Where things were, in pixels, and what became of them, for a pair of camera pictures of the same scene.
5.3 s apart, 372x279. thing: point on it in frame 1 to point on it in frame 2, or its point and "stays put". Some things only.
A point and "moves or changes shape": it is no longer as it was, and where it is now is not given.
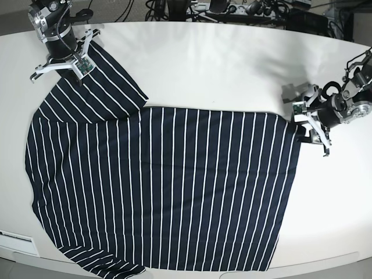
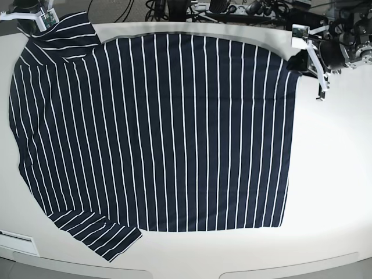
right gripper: x=329 y=117 to x=332 y=53
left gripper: x=62 y=46 to x=29 y=25
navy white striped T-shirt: x=125 y=189 moves or changes shape
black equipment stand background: x=177 y=9 stays put
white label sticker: x=18 y=243 stays put
